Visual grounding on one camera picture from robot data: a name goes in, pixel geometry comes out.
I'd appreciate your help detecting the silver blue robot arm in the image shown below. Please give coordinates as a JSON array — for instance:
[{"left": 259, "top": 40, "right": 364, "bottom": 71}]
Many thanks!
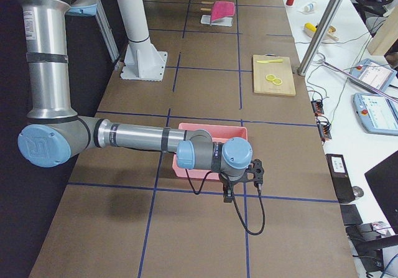
[{"left": 17, "top": 0, "right": 264, "bottom": 202}]

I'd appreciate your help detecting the lemon slice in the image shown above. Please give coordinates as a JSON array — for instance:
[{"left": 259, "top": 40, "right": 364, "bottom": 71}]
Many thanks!
[
  {"left": 272, "top": 77, "right": 283, "bottom": 86},
  {"left": 266, "top": 74, "right": 276, "bottom": 82}
]

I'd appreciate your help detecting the yellow plastic knife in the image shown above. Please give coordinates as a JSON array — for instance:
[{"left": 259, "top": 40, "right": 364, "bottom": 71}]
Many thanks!
[{"left": 256, "top": 58, "right": 284, "bottom": 64}]

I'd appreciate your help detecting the pink plastic bin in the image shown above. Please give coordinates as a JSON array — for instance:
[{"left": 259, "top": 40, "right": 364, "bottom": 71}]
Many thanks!
[{"left": 172, "top": 123, "right": 248, "bottom": 181}]

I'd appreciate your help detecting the small white bottle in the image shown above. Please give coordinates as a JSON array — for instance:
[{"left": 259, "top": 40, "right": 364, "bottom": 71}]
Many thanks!
[{"left": 299, "top": 1, "right": 317, "bottom": 14}]

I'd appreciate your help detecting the white rack tray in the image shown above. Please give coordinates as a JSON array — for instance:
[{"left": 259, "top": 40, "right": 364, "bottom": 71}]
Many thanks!
[{"left": 200, "top": 15, "right": 233, "bottom": 27}]

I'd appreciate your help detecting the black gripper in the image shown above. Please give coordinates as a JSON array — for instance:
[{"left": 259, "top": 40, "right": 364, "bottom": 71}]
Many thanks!
[{"left": 219, "top": 159, "right": 264, "bottom": 203}]

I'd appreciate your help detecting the bamboo cutting board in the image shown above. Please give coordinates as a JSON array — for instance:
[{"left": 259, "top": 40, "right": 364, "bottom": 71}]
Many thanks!
[{"left": 252, "top": 55, "right": 296, "bottom": 96}]

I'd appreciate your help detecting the aluminium frame post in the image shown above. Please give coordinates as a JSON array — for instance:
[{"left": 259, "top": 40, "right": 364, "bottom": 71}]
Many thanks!
[{"left": 297, "top": 0, "right": 343, "bottom": 76}]

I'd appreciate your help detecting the black power box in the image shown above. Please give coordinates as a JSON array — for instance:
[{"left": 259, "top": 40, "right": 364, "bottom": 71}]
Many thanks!
[{"left": 325, "top": 154, "right": 355, "bottom": 204}]

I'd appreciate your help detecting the pink microfiber cloth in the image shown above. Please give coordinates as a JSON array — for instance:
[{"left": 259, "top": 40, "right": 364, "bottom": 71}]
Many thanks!
[{"left": 211, "top": 1, "right": 235, "bottom": 21}]

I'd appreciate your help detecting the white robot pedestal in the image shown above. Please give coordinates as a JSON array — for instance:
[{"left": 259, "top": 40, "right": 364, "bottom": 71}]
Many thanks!
[{"left": 117, "top": 0, "right": 168, "bottom": 81}]

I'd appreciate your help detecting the teach pendant tablet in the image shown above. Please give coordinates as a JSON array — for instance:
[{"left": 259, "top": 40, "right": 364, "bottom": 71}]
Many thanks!
[
  {"left": 349, "top": 58, "right": 397, "bottom": 91},
  {"left": 353, "top": 93, "right": 397, "bottom": 136}
]

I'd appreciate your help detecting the black monitor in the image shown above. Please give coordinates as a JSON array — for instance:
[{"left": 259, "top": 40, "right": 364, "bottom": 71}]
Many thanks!
[{"left": 365, "top": 158, "right": 397, "bottom": 232}]

